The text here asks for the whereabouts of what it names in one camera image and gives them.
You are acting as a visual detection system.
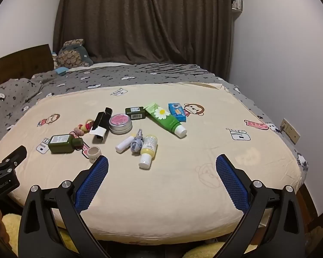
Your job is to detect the green tube with daisy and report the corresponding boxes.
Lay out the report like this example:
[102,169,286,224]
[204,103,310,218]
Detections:
[144,103,188,139]

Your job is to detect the black open carton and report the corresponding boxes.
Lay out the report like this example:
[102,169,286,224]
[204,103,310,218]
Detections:
[89,107,113,144]

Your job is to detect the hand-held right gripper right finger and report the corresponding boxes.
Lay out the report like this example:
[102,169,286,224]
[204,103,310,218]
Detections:
[215,154,306,258]

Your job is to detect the grey cord hair tie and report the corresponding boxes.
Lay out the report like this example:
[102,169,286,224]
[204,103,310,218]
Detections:
[130,129,145,154]

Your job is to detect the grey printed duvet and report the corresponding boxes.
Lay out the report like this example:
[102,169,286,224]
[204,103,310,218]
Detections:
[0,63,309,179]

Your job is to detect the brown patterned plush toy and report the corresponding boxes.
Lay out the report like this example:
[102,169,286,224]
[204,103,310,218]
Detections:
[52,39,94,69]

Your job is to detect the beige wall socket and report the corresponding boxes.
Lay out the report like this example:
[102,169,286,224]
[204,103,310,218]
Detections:
[280,118,301,144]

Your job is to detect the pink lid round tin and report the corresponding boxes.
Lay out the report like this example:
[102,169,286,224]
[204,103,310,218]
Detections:
[108,114,132,134]

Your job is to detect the large dark green bottle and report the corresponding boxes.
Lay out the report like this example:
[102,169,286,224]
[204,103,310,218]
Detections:
[48,134,84,154]

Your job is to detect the blue snack box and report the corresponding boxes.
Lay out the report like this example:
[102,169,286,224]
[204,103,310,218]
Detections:
[168,102,187,122]

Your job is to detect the brown curtain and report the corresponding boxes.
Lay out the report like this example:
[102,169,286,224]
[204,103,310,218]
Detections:
[53,0,233,82]

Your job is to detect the white lip balm stick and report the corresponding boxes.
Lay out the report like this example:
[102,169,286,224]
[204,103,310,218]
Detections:
[115,135,133,152]

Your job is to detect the yellow fluffy rug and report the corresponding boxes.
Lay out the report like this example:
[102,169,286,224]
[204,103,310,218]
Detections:
[0,213,232,258]

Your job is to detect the colourful hair ties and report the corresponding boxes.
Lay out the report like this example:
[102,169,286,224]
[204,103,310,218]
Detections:
[74,118,96,137]

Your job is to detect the small white cup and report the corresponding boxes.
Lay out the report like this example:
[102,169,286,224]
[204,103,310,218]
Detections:
[87,146,102,163]

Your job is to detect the dark wooden headboard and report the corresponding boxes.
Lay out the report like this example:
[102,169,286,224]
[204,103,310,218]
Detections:
[0,44,55,90]

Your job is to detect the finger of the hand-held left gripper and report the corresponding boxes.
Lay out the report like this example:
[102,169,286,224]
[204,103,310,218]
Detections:
[0,145,27,175]

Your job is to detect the cream printed blanket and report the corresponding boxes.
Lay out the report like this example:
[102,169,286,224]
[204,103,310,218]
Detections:
[0,82,304,246]

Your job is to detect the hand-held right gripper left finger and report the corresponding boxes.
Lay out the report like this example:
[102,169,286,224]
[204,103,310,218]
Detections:
[17,155,109,258]

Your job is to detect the small green bottle barcode label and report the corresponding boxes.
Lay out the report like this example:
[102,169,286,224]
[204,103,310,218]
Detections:
[125,106,146,119]

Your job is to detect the yellow bottle white cap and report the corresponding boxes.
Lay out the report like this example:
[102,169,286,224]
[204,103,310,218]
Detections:
[138,136,158,170]

